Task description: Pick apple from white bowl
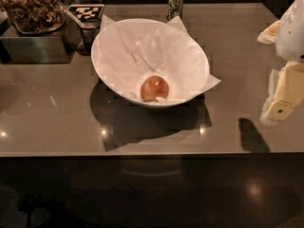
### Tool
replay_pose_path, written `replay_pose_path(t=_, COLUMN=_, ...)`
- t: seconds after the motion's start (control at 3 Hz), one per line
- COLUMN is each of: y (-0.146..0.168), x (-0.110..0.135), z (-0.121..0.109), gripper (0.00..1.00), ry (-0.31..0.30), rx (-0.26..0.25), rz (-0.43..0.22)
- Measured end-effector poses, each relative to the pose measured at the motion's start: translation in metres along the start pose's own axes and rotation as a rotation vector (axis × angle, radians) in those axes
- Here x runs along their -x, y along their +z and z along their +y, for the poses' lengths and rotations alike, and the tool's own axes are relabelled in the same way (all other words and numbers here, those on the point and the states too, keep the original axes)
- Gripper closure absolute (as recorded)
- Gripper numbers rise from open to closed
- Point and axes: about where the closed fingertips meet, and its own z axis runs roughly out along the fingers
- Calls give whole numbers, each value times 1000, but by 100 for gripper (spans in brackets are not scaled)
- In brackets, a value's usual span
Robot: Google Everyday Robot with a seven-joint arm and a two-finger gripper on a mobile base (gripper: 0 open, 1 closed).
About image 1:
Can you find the red apple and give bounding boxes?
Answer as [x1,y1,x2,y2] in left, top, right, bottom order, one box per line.
[140,75,169,102]

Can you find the green soda can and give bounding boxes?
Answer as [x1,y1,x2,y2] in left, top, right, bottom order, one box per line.
[167,0,183,20]

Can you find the dark mesh cup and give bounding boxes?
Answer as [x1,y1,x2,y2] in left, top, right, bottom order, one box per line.
[79,21,101,55]

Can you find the white paper liner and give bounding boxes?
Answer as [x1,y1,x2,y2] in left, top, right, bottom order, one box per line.
[93,14,222,105]

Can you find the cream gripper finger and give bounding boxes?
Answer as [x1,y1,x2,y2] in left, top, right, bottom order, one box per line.
[257,20,279,45]
[260,62,304,125]

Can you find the white bowl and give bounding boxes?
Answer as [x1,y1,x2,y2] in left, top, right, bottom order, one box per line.
[90,18,211,109]

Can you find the black white marker tag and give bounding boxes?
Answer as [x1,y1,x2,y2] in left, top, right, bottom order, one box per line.
[67,4,105,22]

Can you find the tray of brown snacks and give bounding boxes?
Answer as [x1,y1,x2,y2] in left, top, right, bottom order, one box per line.
[0,0,66,35]

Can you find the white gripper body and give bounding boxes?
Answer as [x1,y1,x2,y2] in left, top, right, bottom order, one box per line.
[275,0,304,62]

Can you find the steel box stand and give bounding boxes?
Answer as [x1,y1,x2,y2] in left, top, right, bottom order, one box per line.
[0,18,81,64]

